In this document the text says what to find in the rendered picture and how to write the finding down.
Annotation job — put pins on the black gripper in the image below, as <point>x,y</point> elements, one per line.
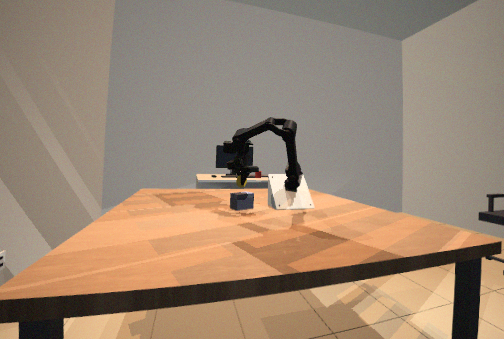
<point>246,169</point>

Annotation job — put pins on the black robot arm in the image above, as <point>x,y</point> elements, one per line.
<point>288,133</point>

